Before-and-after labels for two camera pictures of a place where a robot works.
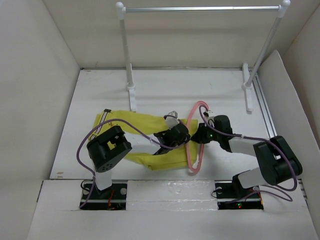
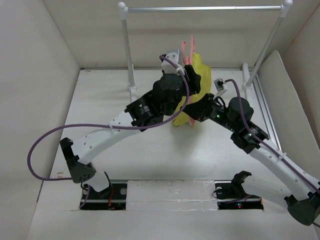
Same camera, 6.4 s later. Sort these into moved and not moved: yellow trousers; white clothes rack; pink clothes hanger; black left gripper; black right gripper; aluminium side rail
Moved: black left gripper; pink clothes hanger; black right gripper; yellow trousers
Not moved: white clothes rack; aluminium side rail
